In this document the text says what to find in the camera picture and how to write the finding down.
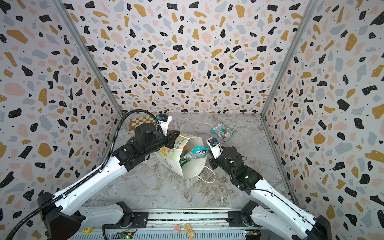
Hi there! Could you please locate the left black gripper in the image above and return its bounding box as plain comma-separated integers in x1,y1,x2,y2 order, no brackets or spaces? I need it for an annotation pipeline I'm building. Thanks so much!
144,129,181,157

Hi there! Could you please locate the white paper bag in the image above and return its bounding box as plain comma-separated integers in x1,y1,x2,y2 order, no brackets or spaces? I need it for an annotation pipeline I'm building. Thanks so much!
155,133,216,184

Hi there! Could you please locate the teal Fox's candy bag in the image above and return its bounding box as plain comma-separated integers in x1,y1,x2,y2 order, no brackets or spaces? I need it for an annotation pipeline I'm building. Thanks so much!
184,146,210,160
211,123,236,141

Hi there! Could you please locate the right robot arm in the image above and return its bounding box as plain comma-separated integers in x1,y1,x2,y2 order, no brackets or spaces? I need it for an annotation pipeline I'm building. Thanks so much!
210,145,332,240

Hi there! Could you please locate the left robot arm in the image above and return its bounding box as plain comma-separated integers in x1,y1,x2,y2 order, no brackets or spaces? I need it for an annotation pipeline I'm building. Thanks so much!
38,123,180,240

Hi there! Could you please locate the green Fox's candy bag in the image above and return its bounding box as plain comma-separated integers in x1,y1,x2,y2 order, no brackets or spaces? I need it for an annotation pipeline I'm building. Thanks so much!
179,156,192,167

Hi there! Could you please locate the wooden chessboard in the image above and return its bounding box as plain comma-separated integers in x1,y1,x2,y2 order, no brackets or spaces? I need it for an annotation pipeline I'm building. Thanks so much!
129,116,156,134

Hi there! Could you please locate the tan wooden card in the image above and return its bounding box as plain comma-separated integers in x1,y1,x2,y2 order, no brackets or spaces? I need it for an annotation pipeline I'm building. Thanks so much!
184,224,195,240

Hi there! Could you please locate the pink letter block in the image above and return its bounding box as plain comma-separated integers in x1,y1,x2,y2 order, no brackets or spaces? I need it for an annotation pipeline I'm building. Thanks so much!
174,225,182,233

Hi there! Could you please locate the yellow letter block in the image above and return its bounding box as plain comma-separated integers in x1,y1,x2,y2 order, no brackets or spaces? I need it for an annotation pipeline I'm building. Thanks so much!
82,228,93,234

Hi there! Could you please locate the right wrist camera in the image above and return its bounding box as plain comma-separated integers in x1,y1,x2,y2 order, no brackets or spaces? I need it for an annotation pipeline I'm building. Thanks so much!
207,137,222,160

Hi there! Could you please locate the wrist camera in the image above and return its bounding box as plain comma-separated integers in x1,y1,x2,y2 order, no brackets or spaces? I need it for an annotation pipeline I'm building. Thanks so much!
157,113,172,136
207,137,222,160

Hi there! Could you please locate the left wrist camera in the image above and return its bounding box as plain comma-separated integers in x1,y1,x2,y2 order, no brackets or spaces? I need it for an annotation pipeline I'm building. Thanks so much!
157,113,172,136

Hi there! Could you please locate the black corrugated cable hose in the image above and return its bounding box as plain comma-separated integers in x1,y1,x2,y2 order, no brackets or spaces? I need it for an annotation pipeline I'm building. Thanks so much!
5,109,161,240

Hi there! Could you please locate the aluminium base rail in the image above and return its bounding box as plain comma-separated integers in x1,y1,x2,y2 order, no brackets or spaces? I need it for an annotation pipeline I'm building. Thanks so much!
67,206,319,240

